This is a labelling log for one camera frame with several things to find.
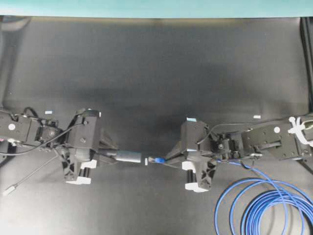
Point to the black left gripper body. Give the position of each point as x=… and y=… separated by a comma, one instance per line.
x=81, y=143

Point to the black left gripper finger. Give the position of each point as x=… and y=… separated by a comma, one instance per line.
x=106, y=142
x=104, y=161

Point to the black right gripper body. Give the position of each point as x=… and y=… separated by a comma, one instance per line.
x=197, y=157

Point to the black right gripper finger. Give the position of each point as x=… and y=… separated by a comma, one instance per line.
x=179, y=149
x=172, y=166

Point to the grey USB LAN hub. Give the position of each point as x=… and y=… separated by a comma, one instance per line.
x=122, y=156

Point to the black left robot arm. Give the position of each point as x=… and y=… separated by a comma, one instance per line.
x=34, y=133

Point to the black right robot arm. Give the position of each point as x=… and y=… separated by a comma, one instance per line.
x=278, y=139

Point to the black aluminium frame rail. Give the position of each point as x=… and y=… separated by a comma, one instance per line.
x=306, y=33

